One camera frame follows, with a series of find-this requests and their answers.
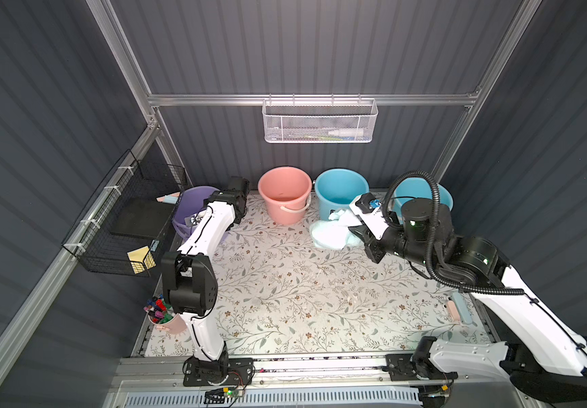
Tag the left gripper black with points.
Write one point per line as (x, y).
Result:
(238, 191)

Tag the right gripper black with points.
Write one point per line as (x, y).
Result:
(372, 246)

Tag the purple plastic bucket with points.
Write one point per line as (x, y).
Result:
(190, 204)

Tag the pink plastic bucket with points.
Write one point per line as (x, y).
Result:
(286, 193)

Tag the light green cloth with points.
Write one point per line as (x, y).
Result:
(334, 234)

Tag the blue bucket with label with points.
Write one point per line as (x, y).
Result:
(336, 188)

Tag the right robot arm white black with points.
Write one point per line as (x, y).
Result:
(544, 358)

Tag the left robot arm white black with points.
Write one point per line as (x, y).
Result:
(189, 284)

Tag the pastel card in basket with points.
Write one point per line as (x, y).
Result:
(169, 199)

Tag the black box in basket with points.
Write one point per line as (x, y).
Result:
(142, 218)

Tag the floral patterned table mat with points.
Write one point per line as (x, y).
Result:
(280, 294)

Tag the yellow sticky note pad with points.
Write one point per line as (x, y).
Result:
(141, 260)

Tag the white spray bottle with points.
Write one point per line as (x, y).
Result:
(347, 133)

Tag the pink cup with pens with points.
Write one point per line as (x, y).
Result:
(163, 317)

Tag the white ventilation grille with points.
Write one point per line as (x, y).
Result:
(380, 396)

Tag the blue bucket white handle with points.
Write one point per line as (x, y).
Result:
(413, 188)

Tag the white wire wall basket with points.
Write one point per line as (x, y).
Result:
(308, 120)

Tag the black wire side basket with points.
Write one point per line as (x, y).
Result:
(90, 241)

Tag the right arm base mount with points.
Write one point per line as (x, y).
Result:
(405, 367)

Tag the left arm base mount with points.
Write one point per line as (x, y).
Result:
(221, 373)

